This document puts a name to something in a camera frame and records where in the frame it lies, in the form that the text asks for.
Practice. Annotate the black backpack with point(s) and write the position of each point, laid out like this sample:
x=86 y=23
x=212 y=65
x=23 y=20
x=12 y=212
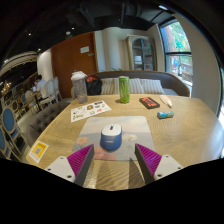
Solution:
x=94 y=86

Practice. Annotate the black framed window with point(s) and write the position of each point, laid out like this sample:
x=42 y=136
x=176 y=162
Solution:
x=178 y=50

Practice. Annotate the clear shaker bottle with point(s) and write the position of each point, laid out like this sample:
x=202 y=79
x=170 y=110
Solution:
x=80 y=88

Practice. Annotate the green drink can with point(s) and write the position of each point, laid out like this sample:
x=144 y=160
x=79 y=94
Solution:
x=124 y=90

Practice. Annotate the arched glass door cabinet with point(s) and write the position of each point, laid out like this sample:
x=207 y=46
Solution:
x=141 y=53

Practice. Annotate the group of dining chairs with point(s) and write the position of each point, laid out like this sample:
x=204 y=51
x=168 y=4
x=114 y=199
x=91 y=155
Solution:
x=8 y=123

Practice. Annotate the brown wooden door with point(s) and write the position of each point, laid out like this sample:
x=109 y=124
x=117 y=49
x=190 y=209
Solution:
x=70 y=60

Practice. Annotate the black box with orange print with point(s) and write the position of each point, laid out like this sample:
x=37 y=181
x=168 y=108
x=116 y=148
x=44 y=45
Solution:
x=149 y=102

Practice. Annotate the white and blue computer mouse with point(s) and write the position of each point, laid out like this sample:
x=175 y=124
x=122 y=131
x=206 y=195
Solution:
x=111 y=138

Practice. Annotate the sky and flower print mouse pad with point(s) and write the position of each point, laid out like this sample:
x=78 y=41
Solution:
x=140 y=133

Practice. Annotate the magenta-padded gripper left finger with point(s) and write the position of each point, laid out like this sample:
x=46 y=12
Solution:
x=80 y=160

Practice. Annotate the yellow square code sticker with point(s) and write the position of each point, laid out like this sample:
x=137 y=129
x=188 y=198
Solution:
x=38 y=151

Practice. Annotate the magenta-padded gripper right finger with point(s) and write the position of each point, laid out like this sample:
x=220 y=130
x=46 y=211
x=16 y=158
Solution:
x=149 y=160

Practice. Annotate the person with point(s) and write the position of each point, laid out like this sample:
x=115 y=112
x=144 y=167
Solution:
x=40 y=86

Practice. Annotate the white and orange squeeze tube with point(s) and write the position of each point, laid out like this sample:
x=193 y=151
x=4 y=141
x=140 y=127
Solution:
x=166 y=100

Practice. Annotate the striped cushion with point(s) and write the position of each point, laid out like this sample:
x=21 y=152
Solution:
x=109 y=86
x=153 y=86

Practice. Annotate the small green and blue pack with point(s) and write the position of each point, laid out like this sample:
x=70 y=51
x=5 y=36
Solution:
x=165 y=114

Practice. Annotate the white sticker sheet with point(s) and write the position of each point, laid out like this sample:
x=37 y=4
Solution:
x=90 y=110

